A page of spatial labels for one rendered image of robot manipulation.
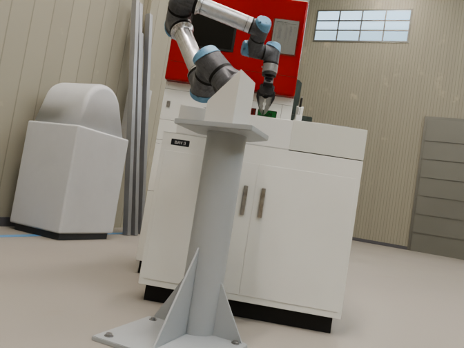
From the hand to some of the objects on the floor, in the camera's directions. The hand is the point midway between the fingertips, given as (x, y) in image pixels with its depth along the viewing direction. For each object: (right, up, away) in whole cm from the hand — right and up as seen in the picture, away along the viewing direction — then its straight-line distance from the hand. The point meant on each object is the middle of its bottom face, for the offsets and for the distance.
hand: (263, 112), depth 217 cm
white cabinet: (-12, -100, +21) cm, 102 cm away
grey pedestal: (-34, -92, -51) cm, 110 cm away
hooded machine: (-166, -84, +178) cm, 257 cm away
